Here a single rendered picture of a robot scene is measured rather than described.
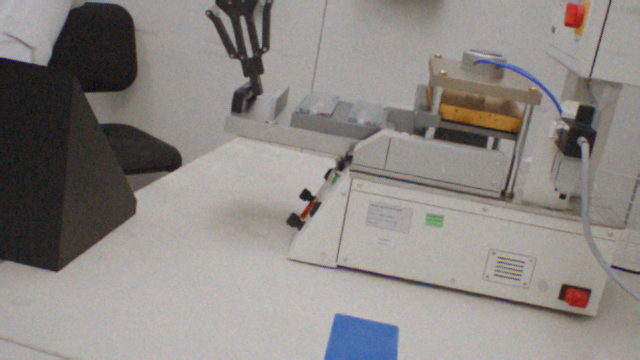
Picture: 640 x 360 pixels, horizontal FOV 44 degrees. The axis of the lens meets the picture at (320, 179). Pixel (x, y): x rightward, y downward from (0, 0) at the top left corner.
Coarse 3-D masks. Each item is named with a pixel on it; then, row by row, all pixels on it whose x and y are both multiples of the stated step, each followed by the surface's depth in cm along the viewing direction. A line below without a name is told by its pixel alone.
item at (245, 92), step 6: (246, 84) 147; (240, 90) 140; (246, 90) 142; (234, 96) 140; (240, 96) 140; (246, 96) 142; (252, 96) 153; (234, 102) 140; (240, 102) 140; (234, 108) 140; (240, 108) 140
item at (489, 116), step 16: (432, 96) 139; (448, 96) 142; (464, 96) 145; (480, 96) 141; (448, 112) 133; (464, 112) 133; (480, 112) 133; (496, 112) 134; (512, 112) 137; (464, 128) 134; (480, 128) 134; (496, 128) 133; (512, 128) 133
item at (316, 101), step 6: (312, 96) 149; (318, 96) 151; (324, 96) 152; (330, 96) 153; (336, 96) 154; (306, 102) 143; (312, 102) 144; (318, 102) 145; (324, 102) 146; (330, 102) 147; (336, 102) 148; (306, 108) 138; (312, 108) 138; (318, 108) 139; (324, 108) 140; (330, 108) 141
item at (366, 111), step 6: (360, 102) 152; (366, 102) 153; (354, 108) 145; (360, 108) 146; (366, 108) 147; (372, 108) 148; (378, 108) 149; (354, 114) 140; (360, 114) 141; (366, 114) 142; (372, 114) 143; (378, 114) 143; (366, 120) 137; (372, 120) 137; (378, 120) 138
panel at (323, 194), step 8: (344, 160) 148; (344, 168) 141; (344, 176) 133; (328, 184) 151; (336, 184) 135; (320, 192) 156; (328, 192) 139; (320, 200) 145; (320, 208) 135; (312, 216) 138; (304, 224) 143; (296, 232) 147; (296, 240) 138
